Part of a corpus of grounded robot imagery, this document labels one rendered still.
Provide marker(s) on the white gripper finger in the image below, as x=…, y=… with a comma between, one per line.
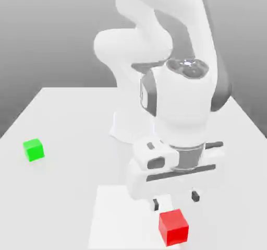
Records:
x=164, y=203
x=195, y=196

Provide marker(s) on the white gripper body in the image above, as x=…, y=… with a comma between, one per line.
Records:
x=137, y=183

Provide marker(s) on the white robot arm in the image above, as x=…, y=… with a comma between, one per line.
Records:
x=183, y=99

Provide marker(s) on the small red cube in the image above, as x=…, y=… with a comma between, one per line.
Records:
x=174, y=228

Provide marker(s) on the small green cube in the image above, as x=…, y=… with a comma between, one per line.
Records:
x=34, y=150

